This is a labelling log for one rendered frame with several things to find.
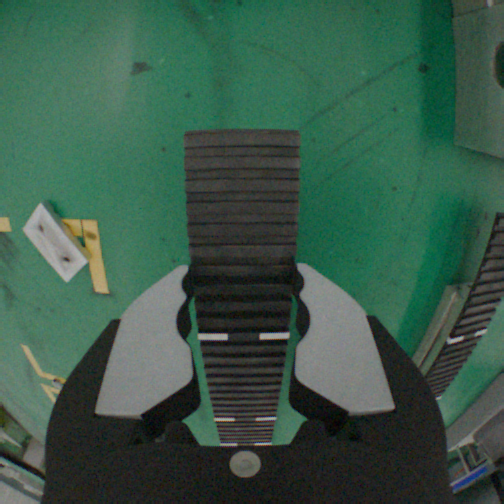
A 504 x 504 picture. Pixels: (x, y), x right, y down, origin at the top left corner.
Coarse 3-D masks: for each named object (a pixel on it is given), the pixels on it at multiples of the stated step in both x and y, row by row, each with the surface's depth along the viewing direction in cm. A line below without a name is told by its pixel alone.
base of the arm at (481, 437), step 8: (496, 416) 27; (488, 424) 27; (496, 424) 26; (480, 432) 28; (488, 432) 26; (496, 432) 25; (480, 440) 28; (488, 440) 26; (496, 440) 24; (480, 448) 28; (488, 448) 25; (496, 448) 23; (488, 456) 25; (496, 456) 23; (496, 464) 22
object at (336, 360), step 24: (312, 288) 10; (336, 288) 10; (312, 312) 9; (336, 312) 9; (360, 312) 9; (312, 336) 8; (336, 336) 8; (360, 336) 8; (312, 360) 7; (336, 360) 7; (360, 360) 7; (312, 384) 6; (336, 384) 6; (360, 384) 6; (384, 384) 6; (312, 408) 6; (336, 408) 6; (360, 408) 5; (384, 408) 5; (336, 432) 6
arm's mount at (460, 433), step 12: (492, 384) 29; (480, 396) 31; (492, 396) 28; (468, 408) 33; (480, 408) 30; (492, 408) 27; (456, 420) 34; (468, 420) 31; (480, 420) 28; (456, 432) 33; (468, 432) 30; (456, 444) 32
